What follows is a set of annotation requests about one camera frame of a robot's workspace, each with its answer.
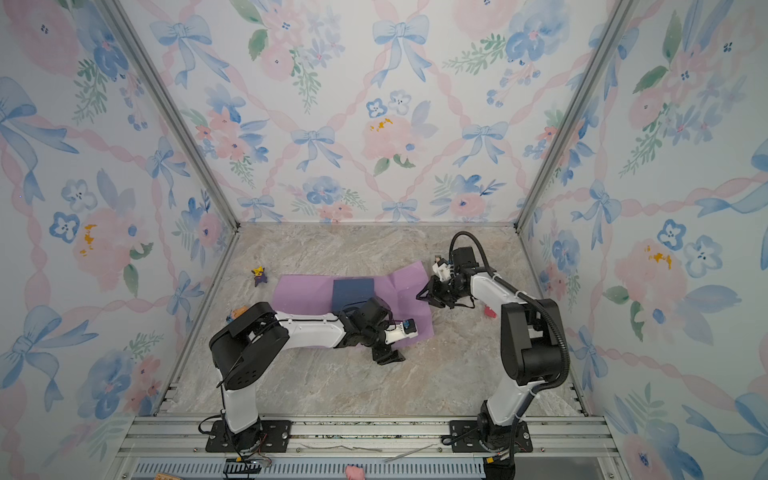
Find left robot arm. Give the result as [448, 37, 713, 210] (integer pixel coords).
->
[209, 296, 418, 450]

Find pink object on rail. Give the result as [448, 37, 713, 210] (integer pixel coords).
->
[344, 465, 366, 480]

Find orange toy figure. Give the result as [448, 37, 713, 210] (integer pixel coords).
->
[226, 306, 249, 324]

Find dark blue gift box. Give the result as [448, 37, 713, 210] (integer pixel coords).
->
[331, 278, 375, 313]

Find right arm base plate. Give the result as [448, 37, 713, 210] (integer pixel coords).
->
[441, 419, 533, 454]

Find purple wrapping paper sheet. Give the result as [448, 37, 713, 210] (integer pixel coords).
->
[270, 261, 434, 348]

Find aluminium rail frame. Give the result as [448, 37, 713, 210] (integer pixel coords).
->
[106, 415, 629, 479]

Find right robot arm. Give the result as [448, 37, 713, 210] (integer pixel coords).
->
[416, 247, 570, 451]

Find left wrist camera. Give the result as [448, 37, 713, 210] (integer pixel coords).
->
[384, 319, 418, 345]

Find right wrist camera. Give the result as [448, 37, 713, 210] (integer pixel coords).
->
[432, 256, 452, 282]

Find black corrugated cable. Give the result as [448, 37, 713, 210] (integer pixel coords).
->
[448, 230, 571, 391]

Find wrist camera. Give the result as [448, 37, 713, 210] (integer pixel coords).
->
[384, 319, 418, 345]
[432, 256, 452, 282]

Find yellow purple toy figure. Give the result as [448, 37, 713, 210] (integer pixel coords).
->
[251, 266, 268, 287]

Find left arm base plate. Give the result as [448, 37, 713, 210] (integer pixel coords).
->
[205, 420, 293, 455]

